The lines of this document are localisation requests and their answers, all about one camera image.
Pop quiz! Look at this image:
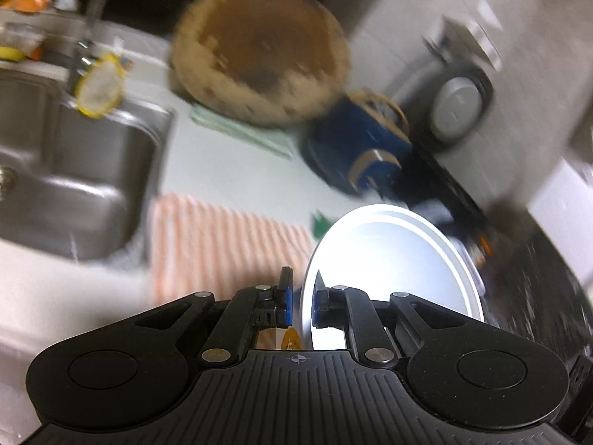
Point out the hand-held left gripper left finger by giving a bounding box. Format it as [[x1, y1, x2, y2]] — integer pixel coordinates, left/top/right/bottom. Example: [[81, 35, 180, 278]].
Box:
[[132, 266, 295, 368]]

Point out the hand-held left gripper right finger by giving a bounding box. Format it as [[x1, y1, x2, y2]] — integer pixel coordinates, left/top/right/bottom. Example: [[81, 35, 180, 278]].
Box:
[[311, 270, 468, 370]]

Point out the white round plate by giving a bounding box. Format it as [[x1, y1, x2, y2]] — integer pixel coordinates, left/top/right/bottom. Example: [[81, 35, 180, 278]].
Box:
[[301, 204, 486, 351]]

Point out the small green wrapper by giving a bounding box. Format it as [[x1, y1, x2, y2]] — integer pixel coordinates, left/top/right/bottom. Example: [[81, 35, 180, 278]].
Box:
[[309, 210, 333, 243]]

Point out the orange striped towel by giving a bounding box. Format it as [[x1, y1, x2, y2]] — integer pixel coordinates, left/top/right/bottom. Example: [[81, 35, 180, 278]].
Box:
[[149, 193, 319, 350]]

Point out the blue mug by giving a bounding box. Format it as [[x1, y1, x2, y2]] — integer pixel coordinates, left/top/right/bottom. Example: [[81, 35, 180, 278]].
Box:
[[299, 89, 416, 198]]

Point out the light green cloth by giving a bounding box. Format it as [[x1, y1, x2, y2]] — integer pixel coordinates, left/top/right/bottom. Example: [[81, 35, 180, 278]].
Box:
[[189, 103, 296, 159]]

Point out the round wooden cutting board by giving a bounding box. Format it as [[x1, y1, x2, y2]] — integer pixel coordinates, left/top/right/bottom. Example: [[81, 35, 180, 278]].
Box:
[[171, 0, 354, 127]]

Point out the grey round-lid appliance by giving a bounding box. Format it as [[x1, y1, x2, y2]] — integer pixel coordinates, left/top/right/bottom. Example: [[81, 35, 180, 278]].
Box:
[[384, 13, 504, 151]]

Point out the stainless steel sink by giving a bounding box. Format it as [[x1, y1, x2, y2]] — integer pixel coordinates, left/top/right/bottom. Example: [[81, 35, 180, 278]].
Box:
[[0, 67, 178, 263]]

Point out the yellow white sponge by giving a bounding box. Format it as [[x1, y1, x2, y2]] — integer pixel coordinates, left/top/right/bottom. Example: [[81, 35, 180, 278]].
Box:
[[74, 53, 128, 119]]

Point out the metal faucet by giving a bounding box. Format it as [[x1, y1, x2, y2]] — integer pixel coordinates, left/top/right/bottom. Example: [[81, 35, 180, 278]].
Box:
[[80, 0, 117, 72]]

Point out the orange packet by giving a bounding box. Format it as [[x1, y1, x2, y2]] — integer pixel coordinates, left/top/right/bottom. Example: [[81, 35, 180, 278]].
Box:
[[0, 0, 53, 13]]

